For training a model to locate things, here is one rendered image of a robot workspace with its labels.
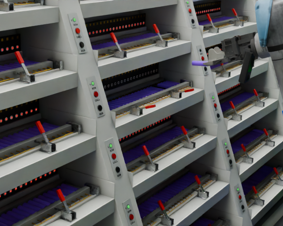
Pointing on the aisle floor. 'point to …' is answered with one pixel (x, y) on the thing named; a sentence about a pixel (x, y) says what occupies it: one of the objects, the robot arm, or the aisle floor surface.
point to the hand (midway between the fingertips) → (208, 64)
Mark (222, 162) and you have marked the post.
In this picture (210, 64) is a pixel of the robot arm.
